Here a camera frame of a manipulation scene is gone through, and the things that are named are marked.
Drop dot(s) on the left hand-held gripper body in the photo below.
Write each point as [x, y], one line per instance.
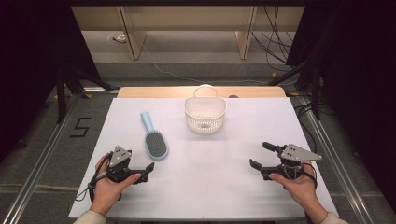
[120, 157]

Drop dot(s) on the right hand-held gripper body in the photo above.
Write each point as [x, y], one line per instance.
[295, 154]

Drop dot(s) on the light blue hairbrush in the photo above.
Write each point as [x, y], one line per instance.
[155, 144]

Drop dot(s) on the white plastic basket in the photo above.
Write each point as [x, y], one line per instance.
[205, 115]

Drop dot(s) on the person's right hand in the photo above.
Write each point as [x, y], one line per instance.
[300, 189]

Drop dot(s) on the person's left hand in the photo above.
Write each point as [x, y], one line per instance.
[106, 191]

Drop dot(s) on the white table mat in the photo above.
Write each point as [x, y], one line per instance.
[199, 180]

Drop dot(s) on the yellow tape piece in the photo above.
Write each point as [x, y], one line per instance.
[88, 95]
[274, 74]
[293, 93]

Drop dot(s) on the black tripod stand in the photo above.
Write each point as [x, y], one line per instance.
[315, 93]
[62, 93]

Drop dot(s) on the black curtain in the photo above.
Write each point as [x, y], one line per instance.
[31, 62]
[358, 77]

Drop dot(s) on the round floor socket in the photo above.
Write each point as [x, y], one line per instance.
[116, 38]

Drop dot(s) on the beige wooden desk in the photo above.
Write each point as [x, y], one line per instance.
[186, 17]

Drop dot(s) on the aluminium floor rail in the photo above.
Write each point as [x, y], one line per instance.
[40, 168]
[339, 165]

